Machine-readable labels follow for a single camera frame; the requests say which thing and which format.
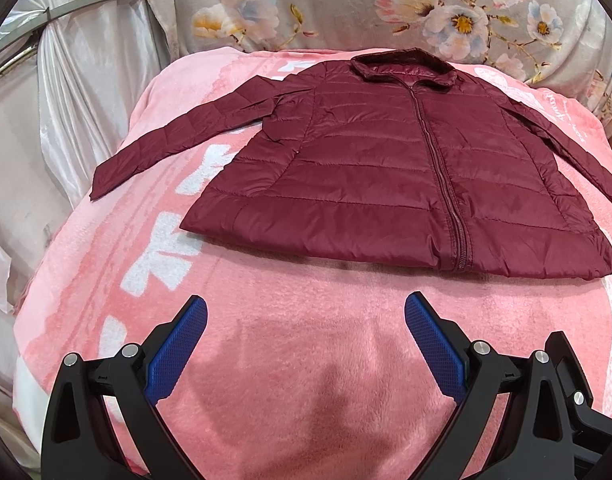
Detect maroon quilted down jacket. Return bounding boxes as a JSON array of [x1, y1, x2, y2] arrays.
[[91, 49, 612, 280]]

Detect pink fleece blanket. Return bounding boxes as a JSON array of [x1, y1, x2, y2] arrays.
[[11, 46, 612, 480]]

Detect silver satin curtain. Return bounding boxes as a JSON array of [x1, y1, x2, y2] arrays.
[[0, 0, 167, 474]]

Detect grey floral bed sheet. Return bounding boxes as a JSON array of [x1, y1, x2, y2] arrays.
[[149, 0, 612, 136]]

